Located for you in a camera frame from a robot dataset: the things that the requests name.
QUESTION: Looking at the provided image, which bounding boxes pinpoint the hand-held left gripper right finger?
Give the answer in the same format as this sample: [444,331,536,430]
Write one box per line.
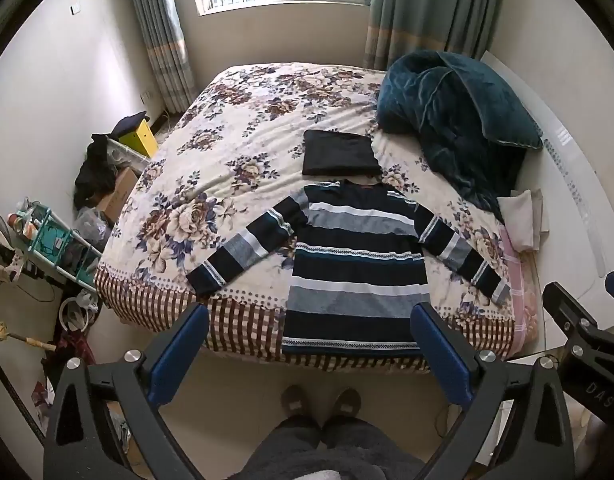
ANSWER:
[409,302,575,480]

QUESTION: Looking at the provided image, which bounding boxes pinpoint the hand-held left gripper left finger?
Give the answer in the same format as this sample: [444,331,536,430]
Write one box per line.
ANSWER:
[43,301,210,480]

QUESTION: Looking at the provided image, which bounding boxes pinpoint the striped knit sweater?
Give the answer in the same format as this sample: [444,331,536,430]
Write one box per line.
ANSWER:
[186,180,512,358]

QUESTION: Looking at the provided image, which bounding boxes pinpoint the black clothes pile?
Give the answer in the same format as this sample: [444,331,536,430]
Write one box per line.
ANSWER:
[74,132,120,211]

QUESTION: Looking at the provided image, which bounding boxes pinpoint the pink checked sheet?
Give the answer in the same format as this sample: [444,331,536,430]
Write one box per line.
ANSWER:
[497,225,540,356]

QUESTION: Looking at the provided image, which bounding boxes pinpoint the white headboard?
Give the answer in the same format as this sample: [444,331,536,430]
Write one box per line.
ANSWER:
[479,50,614,358]

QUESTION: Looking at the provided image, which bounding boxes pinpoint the dark red cloth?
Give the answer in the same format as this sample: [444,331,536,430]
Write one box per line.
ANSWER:
[54,332,95,366]

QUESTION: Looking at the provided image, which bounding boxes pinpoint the person's right slipper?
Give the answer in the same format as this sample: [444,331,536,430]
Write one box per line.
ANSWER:
[332,387,362,418]

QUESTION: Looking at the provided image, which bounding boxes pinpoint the person's slipper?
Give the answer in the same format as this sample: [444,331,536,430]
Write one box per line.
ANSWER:
[332,387,362,418]
[281,385,315,418]

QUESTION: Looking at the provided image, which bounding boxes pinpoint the beige folded cloth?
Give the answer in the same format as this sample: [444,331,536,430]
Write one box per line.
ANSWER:
[497,189,550,252]

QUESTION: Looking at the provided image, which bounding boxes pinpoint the person's left slipper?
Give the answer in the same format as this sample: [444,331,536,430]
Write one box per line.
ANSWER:
[281,385,315,418]

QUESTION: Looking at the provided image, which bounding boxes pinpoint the person's grey trousers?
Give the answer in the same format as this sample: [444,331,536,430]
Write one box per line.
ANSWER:
[239,412,428,480]

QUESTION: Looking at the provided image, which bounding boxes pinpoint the clear plastic bag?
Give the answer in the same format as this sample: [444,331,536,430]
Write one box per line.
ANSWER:
[76,206,114,248]

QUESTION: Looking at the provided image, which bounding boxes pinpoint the teal storage rack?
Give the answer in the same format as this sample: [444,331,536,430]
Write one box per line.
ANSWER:
[7,197,105,293]

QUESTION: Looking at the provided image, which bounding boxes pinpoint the cardboard box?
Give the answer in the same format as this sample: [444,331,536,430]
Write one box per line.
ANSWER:
[94,166,140,226]

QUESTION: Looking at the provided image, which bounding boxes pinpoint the white storage bin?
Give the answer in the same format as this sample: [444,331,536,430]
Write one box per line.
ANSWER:
[104,140,152,176]

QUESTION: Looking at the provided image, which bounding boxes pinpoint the yellow box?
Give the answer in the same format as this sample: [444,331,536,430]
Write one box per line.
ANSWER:
[118,119,160,158]

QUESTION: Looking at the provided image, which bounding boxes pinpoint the black folded garment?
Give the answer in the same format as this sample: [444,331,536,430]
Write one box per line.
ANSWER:
[302,129,382,178]

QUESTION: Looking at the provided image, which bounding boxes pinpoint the teal plush quilt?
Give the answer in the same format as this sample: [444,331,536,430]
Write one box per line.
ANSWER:
[376,50,544,221]

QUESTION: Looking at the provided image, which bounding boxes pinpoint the floral bed blanket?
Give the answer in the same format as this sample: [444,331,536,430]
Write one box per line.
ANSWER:
[93,61,518,373]

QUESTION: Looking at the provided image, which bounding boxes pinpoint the dark cap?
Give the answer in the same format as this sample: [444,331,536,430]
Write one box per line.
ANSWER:
[109,111,148,140]

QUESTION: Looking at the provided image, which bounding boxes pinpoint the narrow grey-green curtain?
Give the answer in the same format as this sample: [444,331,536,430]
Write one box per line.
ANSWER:
[124,0,195,116]

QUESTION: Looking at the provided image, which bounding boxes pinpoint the wide grey-green curtain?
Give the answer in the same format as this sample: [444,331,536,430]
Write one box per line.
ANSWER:
[362,0,508,71]

